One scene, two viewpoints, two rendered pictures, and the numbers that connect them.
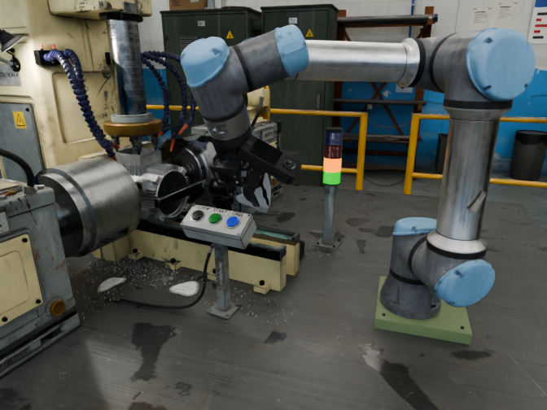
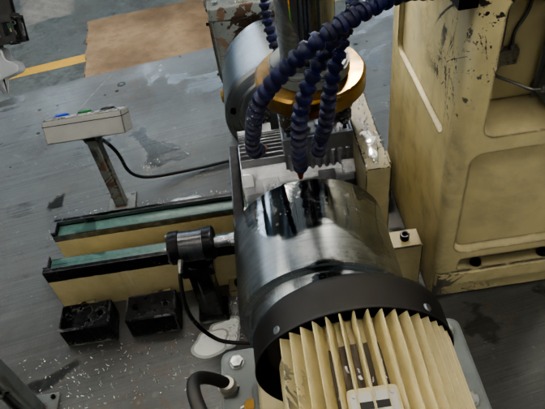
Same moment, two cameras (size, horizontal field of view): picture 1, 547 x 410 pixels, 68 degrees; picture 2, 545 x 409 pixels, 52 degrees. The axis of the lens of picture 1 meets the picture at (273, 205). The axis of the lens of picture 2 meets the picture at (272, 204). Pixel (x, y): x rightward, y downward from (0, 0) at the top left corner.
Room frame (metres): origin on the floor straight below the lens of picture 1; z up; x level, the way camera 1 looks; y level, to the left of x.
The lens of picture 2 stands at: (1.98, 0.04, 1.75)
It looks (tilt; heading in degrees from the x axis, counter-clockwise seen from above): 46 degrees down; 155
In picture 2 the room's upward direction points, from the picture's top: 10 degrees counter-clockwise
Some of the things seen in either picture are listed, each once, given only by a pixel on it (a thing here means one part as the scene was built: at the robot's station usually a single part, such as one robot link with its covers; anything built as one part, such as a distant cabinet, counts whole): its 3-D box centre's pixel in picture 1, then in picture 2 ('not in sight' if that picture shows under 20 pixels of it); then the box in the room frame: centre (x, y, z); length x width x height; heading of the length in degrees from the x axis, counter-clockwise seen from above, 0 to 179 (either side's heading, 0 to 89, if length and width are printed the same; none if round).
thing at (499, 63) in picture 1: (465, 176); not in sight; (0.78, -0.38, 1.20); 0.15 x 0.12 x 0.55; 13
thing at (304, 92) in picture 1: (298, 106); not in sight; (4.56, -0.28, 0.98); 0.72 x 0.49 x 1.96; 73
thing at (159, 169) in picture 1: (150, 189); (296, 174); (1.30, 0.42, 1.02); 0.20 x 0.19 x 0.19; 64
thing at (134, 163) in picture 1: (137, 161); (314, 133); (1.32, 0.45, 1.11); 0.12 x 0.11 x 0.07; 64
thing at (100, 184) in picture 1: (69, 211); (277, 75); (1.02, 0.55, 1.04); 0.37 x 0.25 x 0.25; 154
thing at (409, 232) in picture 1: (418, 245); not in sight; (0.90, -0.36, 1.00); 0.13 x 0.12 x 0.14; 13
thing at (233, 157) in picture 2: (182, 192); (237, 195); (1.27, 0.30, 1.01); 0.26 x 0.04 x 0.03; 154
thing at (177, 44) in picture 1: (216, 102); not in sight; (4.85, 0.68, 0.99); 1.02 x 0.49 x 1.98; 73
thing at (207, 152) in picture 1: (199, 164); (319, 290); (1.56, 0.29, 1.04); 0.41 x 0.25 x 0.25; 154
